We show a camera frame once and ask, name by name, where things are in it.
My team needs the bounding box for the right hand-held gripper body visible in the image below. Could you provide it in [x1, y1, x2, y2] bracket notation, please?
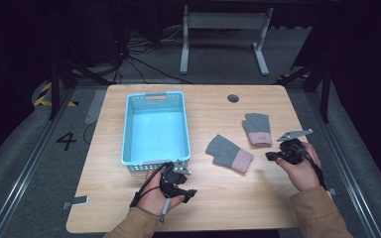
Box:
[276, 128, 315, 166]

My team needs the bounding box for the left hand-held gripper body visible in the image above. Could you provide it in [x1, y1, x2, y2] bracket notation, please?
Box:
[159, 159, 192, 200]

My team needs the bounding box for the grey glove red-labelled pink cuff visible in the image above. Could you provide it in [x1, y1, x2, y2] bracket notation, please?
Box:
[241, 112, 274, 148]

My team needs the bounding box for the light blue plastic basket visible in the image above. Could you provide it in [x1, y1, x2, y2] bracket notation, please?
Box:
[120, 90, 192, 173]

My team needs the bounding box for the person's right hand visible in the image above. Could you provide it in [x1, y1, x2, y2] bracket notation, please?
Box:
[276, 142, 322, 192]

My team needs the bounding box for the person's left hand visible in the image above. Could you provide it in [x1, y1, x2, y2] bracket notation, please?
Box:
[135, 168, 187, 218]

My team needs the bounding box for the black metal stand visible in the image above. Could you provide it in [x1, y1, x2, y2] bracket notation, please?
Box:
[48, 58, 114, 121]
[277, 59, 332, 124]

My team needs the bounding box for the grey floor tape strip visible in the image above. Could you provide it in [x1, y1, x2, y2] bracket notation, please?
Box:
[84, 89, 109, 126]

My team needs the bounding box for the grey wrist strap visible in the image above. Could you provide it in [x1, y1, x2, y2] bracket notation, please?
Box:
[138, 197, 173, 223]

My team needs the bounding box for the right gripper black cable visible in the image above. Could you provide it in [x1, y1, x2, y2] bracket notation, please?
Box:
[291, 142, 327, 191]

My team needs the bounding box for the aluminium floor rail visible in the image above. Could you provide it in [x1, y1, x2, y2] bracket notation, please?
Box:
[306, 91, 381, 238]
[0, 88, 77, 238]

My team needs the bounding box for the thin black floor cable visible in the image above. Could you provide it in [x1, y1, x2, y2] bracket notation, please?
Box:
[81, 120, 99, 146]

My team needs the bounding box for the small metal bracket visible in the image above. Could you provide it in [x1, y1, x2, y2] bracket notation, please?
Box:
[61, 194, 90, 211]

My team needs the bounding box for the bundle of black floor cables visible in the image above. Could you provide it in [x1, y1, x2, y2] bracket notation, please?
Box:
[112, 28, 193, 85]

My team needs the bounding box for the white metal desk frame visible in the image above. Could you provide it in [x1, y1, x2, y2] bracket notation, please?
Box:
[179, 4, 275, 76]

